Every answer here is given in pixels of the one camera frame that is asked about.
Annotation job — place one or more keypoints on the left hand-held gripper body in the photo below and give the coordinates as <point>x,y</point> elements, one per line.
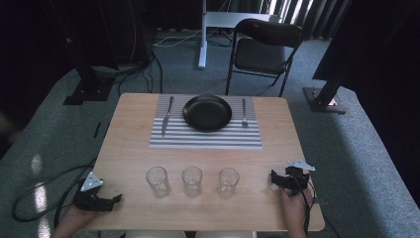
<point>88,197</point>

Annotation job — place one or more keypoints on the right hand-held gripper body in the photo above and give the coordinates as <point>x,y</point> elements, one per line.
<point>297,178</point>

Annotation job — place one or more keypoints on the person's left hand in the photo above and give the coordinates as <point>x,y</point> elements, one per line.
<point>79,217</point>

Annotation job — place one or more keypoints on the person's right hand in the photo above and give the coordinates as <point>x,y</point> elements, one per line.
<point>294,205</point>

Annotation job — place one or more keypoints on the clear drinking glass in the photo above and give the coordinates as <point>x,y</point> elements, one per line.
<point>158,181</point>
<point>191,181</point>
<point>228,182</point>

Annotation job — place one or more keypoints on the small black floor strip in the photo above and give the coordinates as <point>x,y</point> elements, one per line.
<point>97,129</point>

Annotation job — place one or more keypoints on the silver fork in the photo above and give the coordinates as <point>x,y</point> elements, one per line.
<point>244,112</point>

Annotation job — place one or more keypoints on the grey striped placemat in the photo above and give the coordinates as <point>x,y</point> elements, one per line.
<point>204,137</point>

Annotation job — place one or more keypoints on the black metal stand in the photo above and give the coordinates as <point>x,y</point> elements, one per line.
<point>325,99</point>
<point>89,86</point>

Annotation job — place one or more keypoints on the black round plate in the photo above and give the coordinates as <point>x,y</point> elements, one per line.
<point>207,113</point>

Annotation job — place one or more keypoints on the silver table knife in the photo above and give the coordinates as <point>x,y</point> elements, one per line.
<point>167,116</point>

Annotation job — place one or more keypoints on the black folding chair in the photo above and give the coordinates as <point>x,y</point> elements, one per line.
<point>262,54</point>

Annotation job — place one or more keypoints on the white desk frame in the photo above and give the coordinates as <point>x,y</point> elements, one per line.
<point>211,20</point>

